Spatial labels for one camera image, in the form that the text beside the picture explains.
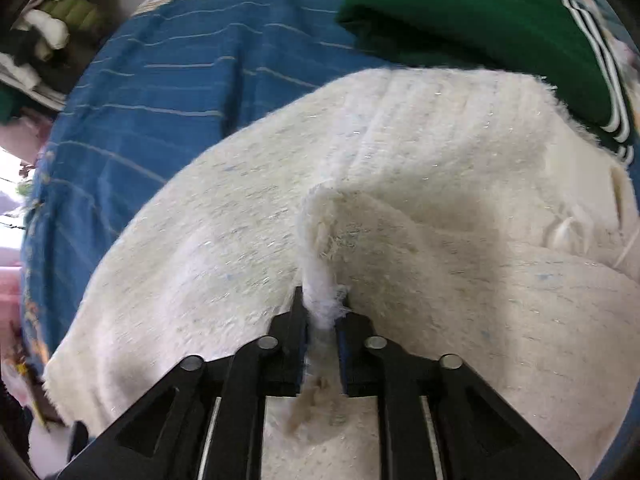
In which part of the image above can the white fluffy sweater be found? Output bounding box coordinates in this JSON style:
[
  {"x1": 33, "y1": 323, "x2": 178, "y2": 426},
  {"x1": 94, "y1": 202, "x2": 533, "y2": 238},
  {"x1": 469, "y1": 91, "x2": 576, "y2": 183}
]
[{"x1": 44, "y1": 70, "x2": 639, "y2": 479}]

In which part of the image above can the clothes pile on shelf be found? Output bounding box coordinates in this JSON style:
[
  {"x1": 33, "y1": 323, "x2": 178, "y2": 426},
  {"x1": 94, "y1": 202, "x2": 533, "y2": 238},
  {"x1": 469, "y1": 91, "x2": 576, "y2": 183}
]
[{"x1": 1, "y1": 0, "x2": 111, "y2": 124}]

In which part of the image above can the blue striped bed sheet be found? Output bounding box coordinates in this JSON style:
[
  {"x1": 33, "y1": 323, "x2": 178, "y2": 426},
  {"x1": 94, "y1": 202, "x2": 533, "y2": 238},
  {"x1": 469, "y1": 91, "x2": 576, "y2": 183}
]
[{"x1": 22, "y1": 0, "x2": 378, "y2": 370}]

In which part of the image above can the green garment with white stripes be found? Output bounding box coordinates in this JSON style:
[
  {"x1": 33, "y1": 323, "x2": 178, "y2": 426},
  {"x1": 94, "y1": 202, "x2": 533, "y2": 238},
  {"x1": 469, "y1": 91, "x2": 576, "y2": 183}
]
[{"x1": 337, "y1": 0, "x2": 639, "y2": 164}]

